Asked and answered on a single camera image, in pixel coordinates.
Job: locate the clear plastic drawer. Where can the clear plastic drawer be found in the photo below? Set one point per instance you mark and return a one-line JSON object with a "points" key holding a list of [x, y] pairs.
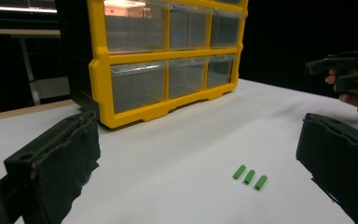
{"points": [[227, 31]]}

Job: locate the white side table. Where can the white side table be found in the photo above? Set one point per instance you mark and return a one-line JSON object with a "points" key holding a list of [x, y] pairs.
{"points": [[28, 32]]}

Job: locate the bright light strip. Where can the bright light strip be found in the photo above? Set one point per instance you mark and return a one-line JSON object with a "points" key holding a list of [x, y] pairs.
{"points": [[18, 9]]}

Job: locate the wooden board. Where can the wooden board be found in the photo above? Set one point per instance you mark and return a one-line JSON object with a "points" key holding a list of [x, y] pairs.
{"points": [[28, 110]]}

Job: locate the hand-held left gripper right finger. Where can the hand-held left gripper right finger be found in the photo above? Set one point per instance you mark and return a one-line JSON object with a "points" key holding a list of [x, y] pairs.
{"points": [[345, 161]]}

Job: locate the yellow and black drawer cabinet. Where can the yellow and black drawer cabinet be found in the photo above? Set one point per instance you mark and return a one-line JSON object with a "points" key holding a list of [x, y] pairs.
{"points": [[136, 116]]}

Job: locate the grid of clear drawers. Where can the grid of clear drawers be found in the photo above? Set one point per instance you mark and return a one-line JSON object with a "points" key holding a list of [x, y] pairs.
{"points": [[136, 85]]}

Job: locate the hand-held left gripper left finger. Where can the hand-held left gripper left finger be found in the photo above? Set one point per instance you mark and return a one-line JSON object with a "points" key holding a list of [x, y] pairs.
{"points": [[56, 161]]}

